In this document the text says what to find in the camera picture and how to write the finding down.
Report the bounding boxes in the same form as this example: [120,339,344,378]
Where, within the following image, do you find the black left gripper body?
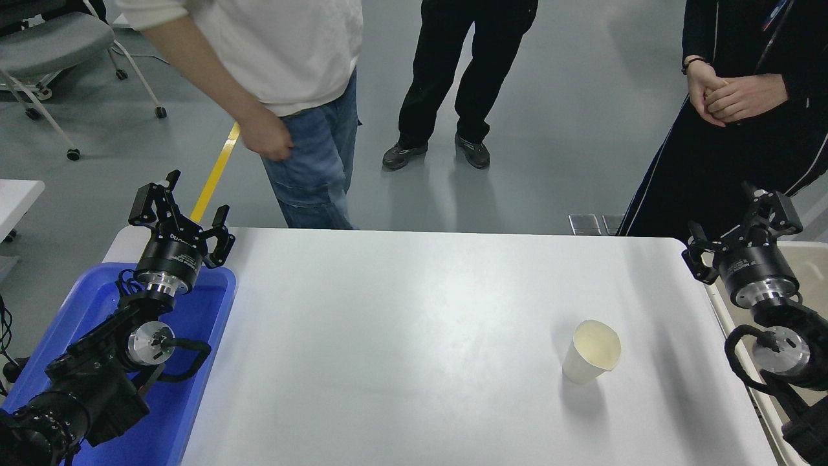
[135,219,209,289]

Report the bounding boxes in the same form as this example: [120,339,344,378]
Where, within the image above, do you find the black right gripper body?
[712,236,798,300]

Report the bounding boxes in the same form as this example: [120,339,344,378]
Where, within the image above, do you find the white paper cup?
[561,319,622,385]

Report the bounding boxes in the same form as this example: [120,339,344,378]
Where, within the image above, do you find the large pale dustbin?
[702,241,828,466]

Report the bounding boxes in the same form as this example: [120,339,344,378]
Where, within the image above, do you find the person's left hand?
[704,73,790,124]

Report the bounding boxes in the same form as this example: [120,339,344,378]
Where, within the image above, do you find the person's hand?
[236,105,295,162]

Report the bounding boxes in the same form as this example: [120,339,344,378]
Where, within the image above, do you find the person's right hand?
[686,60,728,128]

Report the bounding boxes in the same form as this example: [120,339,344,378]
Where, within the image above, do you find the blue plastic tray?
[0,262,237,466]

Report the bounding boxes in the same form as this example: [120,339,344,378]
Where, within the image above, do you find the person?
[115,0,364,230]
[382,0,539,171]
[616,0,828,243]

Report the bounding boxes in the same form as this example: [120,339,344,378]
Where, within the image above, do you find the small white side table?
[0,179,46,285]

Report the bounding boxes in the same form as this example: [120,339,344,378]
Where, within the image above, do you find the grey wheeled office chair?
[0,0,168,161]

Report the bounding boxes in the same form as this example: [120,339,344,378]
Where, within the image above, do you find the black cable bundle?
[0,294,30,395]

